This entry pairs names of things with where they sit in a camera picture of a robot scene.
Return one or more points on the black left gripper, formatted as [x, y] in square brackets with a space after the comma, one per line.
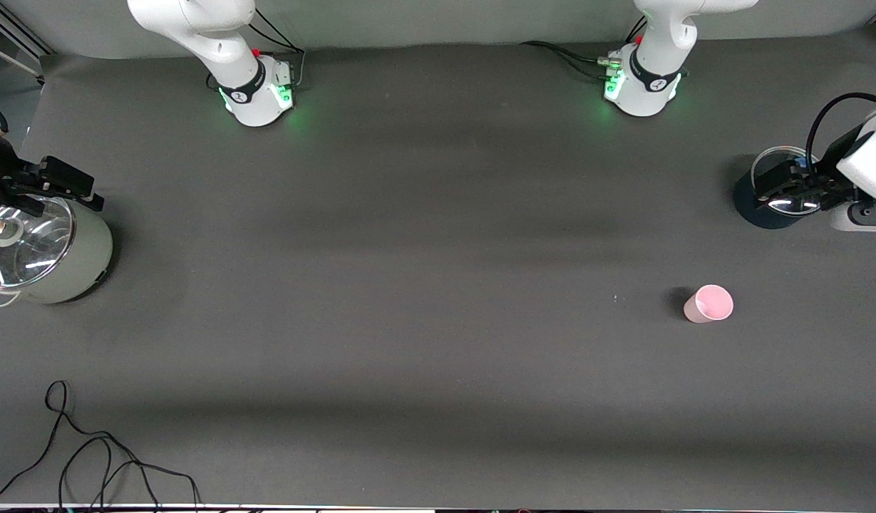
[827, 178]

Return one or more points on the pink plastic cup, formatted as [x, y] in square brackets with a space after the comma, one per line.
[708, 308]

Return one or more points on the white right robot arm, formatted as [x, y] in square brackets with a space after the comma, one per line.
[217, 35]

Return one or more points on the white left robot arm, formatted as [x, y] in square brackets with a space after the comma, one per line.
[651, 71]

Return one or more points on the glass lid blue knob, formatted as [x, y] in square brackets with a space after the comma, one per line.
[783, 205]

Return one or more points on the dark blue saucepan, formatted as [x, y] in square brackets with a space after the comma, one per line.
[758, 210]

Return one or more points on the glass lid beige knob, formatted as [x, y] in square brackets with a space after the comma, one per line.
[31, 246]

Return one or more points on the pale green cooking pot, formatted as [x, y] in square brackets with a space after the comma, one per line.
[81, 256]

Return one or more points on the aluminium frame rail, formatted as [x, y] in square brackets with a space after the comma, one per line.
[24, 35]

